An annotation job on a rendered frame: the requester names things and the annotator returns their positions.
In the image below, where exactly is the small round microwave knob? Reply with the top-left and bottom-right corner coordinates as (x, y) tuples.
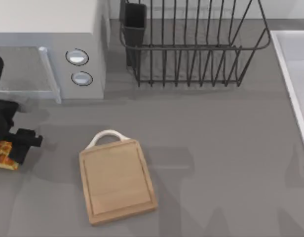
(70, 71), (94, 87)

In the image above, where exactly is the black cutlery holder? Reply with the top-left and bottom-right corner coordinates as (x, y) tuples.
(119, 1), (148, 67)

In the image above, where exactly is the large round microwave knob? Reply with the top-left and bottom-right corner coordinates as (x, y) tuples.
(65, 48), (90, 67)

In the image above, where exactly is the pale microwave oven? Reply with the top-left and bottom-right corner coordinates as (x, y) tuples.
(0, 0), (111, 104)

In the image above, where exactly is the dark wire dish rack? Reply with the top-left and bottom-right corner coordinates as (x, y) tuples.
(119, 0), (271, 88)

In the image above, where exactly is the glass microwave door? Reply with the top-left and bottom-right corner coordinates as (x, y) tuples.
(0, 46), (62, 104)

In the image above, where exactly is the wooden cutting board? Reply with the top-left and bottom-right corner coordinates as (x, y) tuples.
(78, 129), (158, 226)

